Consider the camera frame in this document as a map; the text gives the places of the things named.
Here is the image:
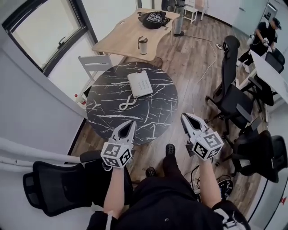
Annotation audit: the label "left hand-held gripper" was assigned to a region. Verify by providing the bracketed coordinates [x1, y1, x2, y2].
[100, 120, 137, 169]

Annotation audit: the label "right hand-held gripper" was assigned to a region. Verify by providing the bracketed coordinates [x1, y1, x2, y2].
[180, 113, 224, 162]

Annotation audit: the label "white desk telephone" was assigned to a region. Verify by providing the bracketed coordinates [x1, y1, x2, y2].
[127, 70, 154, 98]

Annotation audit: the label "person's left forearm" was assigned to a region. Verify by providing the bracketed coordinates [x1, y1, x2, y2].
[103, 166, 127, 217]

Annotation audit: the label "person's right forearm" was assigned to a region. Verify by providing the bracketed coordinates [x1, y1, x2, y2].
[198, 158, 223, 209]

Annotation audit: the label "white rectangular desk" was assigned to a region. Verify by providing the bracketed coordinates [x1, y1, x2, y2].
[238, 49, 288, 104]

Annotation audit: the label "light wooden desk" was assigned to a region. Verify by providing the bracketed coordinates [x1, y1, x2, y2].
[91, 8, 181, 62]

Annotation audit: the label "round black marble table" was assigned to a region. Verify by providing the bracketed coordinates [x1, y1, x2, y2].
[85, 61, 179, 145]

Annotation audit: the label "tall black office chair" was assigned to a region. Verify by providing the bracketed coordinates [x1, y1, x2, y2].
[205, 35, 260, 136]

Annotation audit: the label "red and white bottle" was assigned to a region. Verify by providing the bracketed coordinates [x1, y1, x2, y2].
[74, 94, 87, 106]

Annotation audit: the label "black bag with white print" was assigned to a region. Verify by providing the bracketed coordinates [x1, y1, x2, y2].
[215, 176, 234, 201]

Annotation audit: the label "black mesh office chair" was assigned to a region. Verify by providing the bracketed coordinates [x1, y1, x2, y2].
[231, 129, 288, 184]
[22, 150, 134, 217]
[265, 48, 285, 74]

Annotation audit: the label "white slatted chair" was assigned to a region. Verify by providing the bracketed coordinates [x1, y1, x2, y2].
[77, 54, 113, 90]

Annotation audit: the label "person's black clothing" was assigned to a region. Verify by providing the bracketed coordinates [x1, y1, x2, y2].
[86, 154, 251, 230]

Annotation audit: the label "white tumbler with dark lid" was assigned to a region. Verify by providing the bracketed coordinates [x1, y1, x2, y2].
[137, 36, 149, 55]

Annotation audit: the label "black printed bag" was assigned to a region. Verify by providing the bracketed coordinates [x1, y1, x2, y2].
[137, 11, 168, 30]

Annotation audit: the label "white wooden chair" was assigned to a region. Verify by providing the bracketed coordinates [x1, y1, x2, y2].
[183, 0, 206, 24]

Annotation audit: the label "black framed window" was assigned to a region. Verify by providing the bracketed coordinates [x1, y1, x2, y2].
[1, 0, 99, 73]

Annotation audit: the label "white coiled telephone cord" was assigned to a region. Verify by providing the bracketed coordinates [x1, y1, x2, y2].
[118, 95, 137, 111]

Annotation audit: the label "tangled floor cables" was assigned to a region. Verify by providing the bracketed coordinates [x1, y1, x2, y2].
[188, 165, 203, 194]

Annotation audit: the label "white floor cable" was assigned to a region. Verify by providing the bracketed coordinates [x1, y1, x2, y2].
[197, 42, 218, 84]

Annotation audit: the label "grey desk pedestal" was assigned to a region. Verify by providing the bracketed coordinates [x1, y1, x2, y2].
[171, 0, 186, 37]

